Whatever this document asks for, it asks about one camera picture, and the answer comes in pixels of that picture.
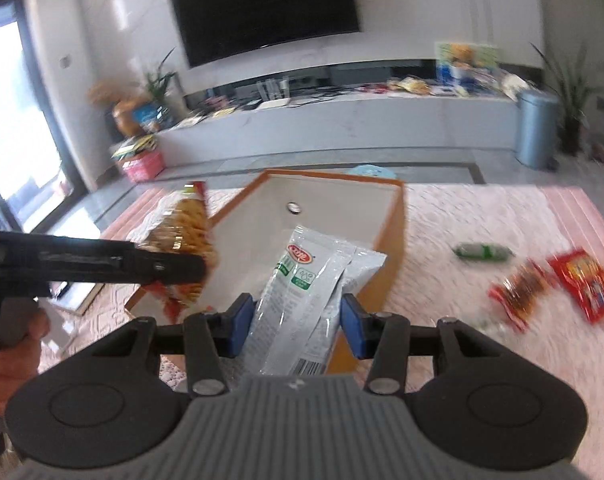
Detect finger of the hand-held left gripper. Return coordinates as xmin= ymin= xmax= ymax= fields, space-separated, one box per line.
xmin=132 ymin=247 xmax=207 ymax=285

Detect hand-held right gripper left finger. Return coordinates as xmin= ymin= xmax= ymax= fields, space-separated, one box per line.
xmin=94 ymin=294 xmax=255 ymax=396

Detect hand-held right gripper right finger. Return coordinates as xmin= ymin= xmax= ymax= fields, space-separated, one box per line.
xmin=341 ymin=294 xmax=487 ymax=395

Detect yellow noodle snack packet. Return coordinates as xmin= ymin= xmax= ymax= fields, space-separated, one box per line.
xmin=136 ymin=181 xmax=221 ymax=325

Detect white snack packet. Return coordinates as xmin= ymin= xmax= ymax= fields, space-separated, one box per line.
xmin=242 ymin=225 xmax=389 ymax=377

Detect orange cardboard box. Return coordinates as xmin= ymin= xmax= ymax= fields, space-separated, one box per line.
xmin=124 ymin=170 xmax=407 ymax=377

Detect dark green snack packet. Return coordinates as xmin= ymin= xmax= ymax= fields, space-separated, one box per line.
xmin=453 ymin=242 xmax=513 ymax=264

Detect large red snack packet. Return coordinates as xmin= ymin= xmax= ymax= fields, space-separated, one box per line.
xmin=548 ymin=247 xmax=604 ymax=324

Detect person's left hand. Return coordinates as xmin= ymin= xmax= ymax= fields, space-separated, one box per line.
xmin=0 ymin=309 xmax=50 ymax=417

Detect black notebook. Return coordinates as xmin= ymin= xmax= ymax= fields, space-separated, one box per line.
xmin=51 ymin=280 xmax=106 ymax=317

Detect pink storage box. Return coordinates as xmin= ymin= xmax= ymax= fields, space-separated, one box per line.
xmin=121 ymin=152 xmax=164 ymax=183

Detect light blue plastic stool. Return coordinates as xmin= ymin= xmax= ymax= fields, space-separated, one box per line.
xmin=348 ymin=164 xmax=401 ymax=179

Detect small red spicy strip packet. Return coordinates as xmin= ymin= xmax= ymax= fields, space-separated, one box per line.
xmin=488 ymin=259 xmax=557 ymax=332

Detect orange dried flowers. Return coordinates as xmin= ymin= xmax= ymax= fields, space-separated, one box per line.
xmin=88 ymin=78 xmax=128 ymax=108

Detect green plant in glass vase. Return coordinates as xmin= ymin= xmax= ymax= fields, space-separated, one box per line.
xmin=143 ymin=49 xmax=179 ymax=107

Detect white wifi router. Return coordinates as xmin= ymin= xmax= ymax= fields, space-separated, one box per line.
xmin=254 ymin=77 xmax=289 ymax=109

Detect long grey television cabinet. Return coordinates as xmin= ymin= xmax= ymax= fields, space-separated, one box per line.
xmin=153 ymin=60 xmax=532 ymax=172

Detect pile of yellow snack bags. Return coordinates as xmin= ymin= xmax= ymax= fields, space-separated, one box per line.
xmin=388 ymin=76 xmax=435 ymax=96

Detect blue metal trash bin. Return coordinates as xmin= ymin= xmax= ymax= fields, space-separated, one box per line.
xmin=514 ymin=89 xmax=558 ymax=170

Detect black flat screen television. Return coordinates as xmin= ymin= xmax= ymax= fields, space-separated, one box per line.
xmin=166 ymin=0 xmax=361 ymax=67

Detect teddy bear gift box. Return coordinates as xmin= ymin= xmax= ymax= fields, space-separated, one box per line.
xmin=435 ymin=41 xmax=500 ymax=84

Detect tall plant in black pot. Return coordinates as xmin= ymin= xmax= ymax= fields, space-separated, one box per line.
xmin=530 ymin=42 xmax=604 ymax=157

